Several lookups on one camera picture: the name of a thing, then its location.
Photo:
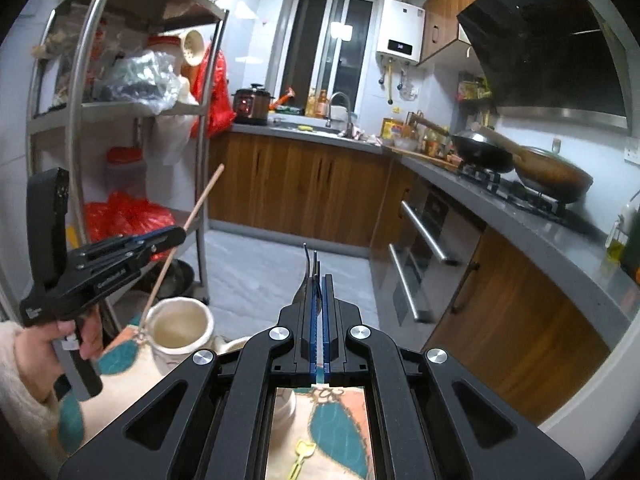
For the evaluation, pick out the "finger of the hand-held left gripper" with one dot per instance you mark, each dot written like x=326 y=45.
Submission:
x=125 y=241
x=125 y=257

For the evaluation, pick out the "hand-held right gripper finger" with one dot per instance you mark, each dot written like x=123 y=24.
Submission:
x=314 y=340
x=326 y=340

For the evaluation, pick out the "gold metal fork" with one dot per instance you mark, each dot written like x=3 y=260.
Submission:
x=304 y=285

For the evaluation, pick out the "wooden chopstick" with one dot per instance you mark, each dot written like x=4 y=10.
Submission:
x=202 y=199

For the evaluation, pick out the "white ceramic utensil holder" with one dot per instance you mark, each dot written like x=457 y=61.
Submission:
x=177 y=332

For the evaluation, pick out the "person's left hand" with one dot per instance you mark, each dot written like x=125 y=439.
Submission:
x=37 y=360

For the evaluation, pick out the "crumpled red plastic bag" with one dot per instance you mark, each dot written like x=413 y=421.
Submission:
x=127 y=217

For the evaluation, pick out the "black basin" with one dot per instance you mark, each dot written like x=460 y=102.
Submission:
x=175 y=277

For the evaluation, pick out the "red-lidded plastic container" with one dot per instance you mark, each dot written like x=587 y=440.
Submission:
x=126 y=170

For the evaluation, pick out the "printed tablecloth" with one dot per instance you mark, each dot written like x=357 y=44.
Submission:
x=340 y=430

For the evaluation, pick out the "yellow plastic utensil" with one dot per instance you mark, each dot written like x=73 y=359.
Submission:
x=302 y=452

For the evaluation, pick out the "metal shelf rack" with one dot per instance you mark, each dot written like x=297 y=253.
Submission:
x=80 y=110

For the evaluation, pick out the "built-in steel oven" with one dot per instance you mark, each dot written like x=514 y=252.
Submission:
x=430 y=250

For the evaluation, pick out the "wooden sink base cabinet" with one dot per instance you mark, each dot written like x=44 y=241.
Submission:
x=300 y=185

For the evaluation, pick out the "clear plastic bag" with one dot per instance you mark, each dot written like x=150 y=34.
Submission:
x=140 y=77

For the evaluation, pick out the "hanging red plastic bag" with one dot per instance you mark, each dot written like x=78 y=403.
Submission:
x=216 y=95

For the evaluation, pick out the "dark electric pressure cooker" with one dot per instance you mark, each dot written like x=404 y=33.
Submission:
x=251 y=105

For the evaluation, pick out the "wooden stove base cabinet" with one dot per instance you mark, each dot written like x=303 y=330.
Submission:
x=520 y=330

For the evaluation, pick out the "beige plastic cup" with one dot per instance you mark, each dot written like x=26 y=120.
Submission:
x=194 y=47

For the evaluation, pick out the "yellow cooking oil bottle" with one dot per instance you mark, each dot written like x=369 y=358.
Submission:
x=392 y=129

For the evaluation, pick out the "metal kitchen faucet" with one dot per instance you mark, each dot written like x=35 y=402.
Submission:
x=345 y=110

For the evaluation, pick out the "gas stove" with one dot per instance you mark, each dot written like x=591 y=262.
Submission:
x=515 y=192

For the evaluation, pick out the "black wok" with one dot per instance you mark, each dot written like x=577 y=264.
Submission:
x=480 y=152

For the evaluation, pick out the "brown frying pan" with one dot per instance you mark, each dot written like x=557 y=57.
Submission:
x=552 y=177

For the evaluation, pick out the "kitchen window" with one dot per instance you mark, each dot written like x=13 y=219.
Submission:
x=327 y=45

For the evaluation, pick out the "glass oil bottle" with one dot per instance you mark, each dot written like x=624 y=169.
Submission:
x=617 y=240

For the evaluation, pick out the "white water heater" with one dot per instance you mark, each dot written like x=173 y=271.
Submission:
x=400 y=30

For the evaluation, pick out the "wooden upper cabinet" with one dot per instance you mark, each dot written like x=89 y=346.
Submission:
x=445 y=15

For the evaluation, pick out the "black range hood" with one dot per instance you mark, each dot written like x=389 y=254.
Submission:
x=545 y=45

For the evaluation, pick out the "wall socket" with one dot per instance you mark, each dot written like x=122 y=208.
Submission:
x=633 y=151

